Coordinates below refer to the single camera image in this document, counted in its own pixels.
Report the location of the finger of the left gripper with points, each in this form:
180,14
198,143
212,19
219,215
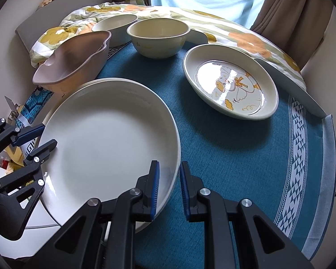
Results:
42,153
26,134

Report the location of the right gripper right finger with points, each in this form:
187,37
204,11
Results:
190,186

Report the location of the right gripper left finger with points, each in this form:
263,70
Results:
145,209

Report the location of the plain white plate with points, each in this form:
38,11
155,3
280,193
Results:
108,132

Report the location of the pink square dish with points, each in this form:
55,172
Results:
75,62

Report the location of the duck pattern deep plate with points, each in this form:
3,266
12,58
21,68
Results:
231,82

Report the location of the white small bowl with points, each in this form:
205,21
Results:
117,26

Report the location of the cream round bowl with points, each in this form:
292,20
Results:
158,38

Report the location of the blue patterned tablecloth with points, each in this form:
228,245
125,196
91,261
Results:
274,162

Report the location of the grey headboard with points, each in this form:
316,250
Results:
47,17

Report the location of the plush toy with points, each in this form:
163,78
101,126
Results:
44,3

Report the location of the floral striped duvet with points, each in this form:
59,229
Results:
217,30

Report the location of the green patterned pillow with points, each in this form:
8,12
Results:
134,2

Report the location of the right brown curtain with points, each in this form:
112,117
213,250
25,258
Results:
295,26

